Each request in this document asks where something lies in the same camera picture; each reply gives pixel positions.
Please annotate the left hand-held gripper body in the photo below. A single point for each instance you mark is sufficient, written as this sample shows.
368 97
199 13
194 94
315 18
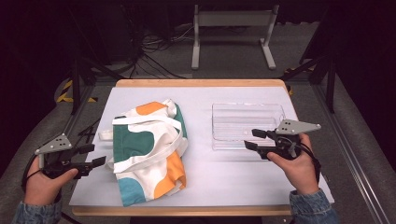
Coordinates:
53 145

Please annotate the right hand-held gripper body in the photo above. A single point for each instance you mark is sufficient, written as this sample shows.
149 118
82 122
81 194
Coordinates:
294 127

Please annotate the white patterned canvas tote bag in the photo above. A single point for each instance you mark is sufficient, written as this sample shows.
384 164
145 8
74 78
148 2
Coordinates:
143 149

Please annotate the person's left hand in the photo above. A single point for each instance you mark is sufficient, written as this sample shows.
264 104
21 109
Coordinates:
40 189

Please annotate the person's right hand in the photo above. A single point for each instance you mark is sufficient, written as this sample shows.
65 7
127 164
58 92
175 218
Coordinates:
300 174

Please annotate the clear plastic tray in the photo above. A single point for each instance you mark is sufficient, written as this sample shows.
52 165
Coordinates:
239 124

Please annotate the yellow black floor tape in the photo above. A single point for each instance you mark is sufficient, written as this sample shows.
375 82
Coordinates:
67 93

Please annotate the black metal stand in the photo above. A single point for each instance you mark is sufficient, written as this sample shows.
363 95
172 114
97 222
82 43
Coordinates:
330 84
76 81

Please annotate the wooden table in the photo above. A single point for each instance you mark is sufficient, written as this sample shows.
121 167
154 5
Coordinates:
199 82

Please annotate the white metal stand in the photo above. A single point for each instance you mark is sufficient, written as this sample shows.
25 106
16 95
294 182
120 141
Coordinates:
233 19

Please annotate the aluminium floor rail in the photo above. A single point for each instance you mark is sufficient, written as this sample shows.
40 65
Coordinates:
351 149

